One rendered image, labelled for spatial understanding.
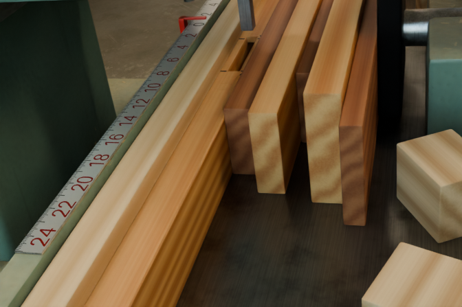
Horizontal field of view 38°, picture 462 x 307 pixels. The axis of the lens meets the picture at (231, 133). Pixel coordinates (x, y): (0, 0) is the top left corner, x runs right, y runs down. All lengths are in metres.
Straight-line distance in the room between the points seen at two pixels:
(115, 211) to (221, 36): 0.20
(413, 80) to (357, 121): 0.18
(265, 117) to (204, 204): 0.06
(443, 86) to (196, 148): 0.15
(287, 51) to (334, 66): 0.07
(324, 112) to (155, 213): 0.10
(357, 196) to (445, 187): 0.05
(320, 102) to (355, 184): 0.05
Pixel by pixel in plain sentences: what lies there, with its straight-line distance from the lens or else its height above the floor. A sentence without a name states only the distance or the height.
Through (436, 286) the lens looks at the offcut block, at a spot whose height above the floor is 0.94.
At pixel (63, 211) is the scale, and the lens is 0.32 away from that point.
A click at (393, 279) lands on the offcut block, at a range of 0.27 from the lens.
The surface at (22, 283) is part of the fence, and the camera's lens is 0.29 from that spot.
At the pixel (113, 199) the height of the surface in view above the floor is 0.95.
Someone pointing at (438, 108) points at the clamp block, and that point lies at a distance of 0.42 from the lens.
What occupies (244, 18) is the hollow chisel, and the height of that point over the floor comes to 0.96.
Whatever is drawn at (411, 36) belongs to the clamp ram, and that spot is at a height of 0.95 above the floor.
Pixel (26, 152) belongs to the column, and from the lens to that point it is 0.56.
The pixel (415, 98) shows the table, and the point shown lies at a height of 0.90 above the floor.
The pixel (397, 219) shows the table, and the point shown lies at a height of 0.90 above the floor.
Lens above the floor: 1.13
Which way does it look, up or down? 30 degrees down
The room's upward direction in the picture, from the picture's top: 8 degrees counter-clockwise
